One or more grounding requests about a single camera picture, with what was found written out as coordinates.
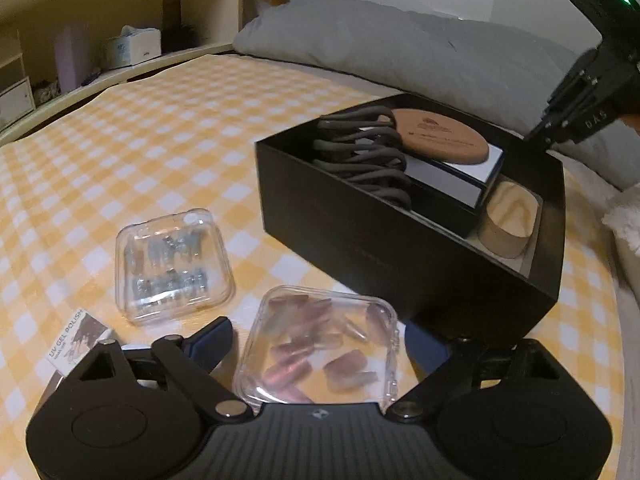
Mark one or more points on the round cork coaster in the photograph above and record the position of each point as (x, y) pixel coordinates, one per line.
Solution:
(440, 137)

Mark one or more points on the cream wooden shelf unit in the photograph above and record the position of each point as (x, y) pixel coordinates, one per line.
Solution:
(33, 26)

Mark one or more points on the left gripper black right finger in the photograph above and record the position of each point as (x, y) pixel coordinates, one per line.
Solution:
(453, 373)

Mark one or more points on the black cardboard box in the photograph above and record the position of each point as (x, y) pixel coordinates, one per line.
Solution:
(416, 258)

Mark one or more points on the dark brown hair claw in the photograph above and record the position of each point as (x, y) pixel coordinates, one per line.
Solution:
(364, 148)

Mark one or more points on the white tissue box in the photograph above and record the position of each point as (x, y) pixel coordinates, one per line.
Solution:
(132, 47)

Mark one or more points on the grey pillow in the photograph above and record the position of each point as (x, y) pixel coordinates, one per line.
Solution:
(494, 72)

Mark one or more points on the black white box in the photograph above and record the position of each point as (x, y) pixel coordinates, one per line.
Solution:
(452, 195)

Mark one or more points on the UV gel polish box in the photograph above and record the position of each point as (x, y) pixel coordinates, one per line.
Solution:
(78, 336)

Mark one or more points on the white small drawer box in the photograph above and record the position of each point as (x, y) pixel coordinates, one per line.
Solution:
(16, 102)

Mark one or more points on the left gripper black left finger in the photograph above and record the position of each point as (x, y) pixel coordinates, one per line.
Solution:
(188, 362)

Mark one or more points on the clear case with press-on nails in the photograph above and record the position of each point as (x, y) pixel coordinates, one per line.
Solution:
(317, 346)

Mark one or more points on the clear case with metal charms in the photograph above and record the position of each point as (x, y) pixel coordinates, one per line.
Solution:
(171, 266)

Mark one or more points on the lilac bottle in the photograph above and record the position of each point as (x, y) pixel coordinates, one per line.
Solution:
(72, 55)

